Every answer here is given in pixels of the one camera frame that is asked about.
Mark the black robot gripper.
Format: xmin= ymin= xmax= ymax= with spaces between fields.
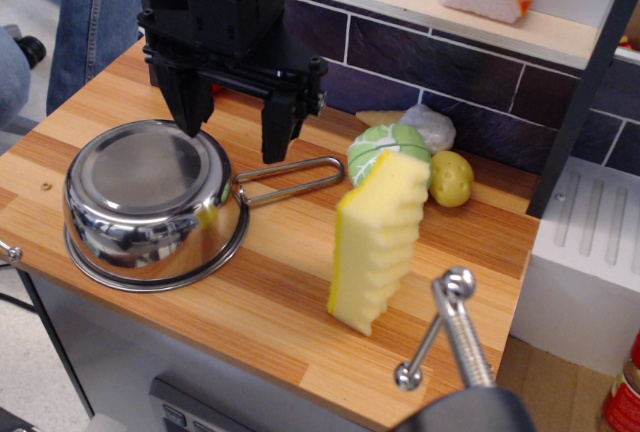
xmin=138 ymin=0 xmax=327 ymax=164

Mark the stainless steel pot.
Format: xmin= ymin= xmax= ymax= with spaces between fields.
xmin=63 ymin=120 xmax=344 ymax=292

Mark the yellow sponge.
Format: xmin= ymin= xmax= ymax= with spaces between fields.
xmin=327 ymin=151 xmax=430 ymax=336

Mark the green toy cabbage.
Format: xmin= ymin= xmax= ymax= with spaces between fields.
xmin=347 ymin=124 xmax=431 ymax=187

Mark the person leg in jeans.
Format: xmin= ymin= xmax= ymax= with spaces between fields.
xmin=46 ymin=0 xmax=141 ymax=114

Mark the grey toy stone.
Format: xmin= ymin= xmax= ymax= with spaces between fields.
xmin=399 ymin=104 xmax=456 ymax=155

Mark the yellow toy potato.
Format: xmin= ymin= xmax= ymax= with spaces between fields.
xmin=429 ymin=151 xmax=475 ymax=208

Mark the small metal clamp knob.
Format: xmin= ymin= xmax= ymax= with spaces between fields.
xmin=0 ymin=241 xmax=23 ymax=263

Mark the metal clamp screw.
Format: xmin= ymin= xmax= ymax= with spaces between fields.
xmin=394 ymin=266 xmax=495 ymax=391

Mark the white toy sink unit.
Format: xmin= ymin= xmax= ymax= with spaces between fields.
xmin=511 ymin=158 xmax=639 ymax=376

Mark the red spice jar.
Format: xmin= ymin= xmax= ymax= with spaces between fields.
xmin=597 ymin=335 xmax=639 ymax=432

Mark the black metal shelf post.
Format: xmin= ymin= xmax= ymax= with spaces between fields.
xmin=527 ymin=0 xmax=638 ymax=219

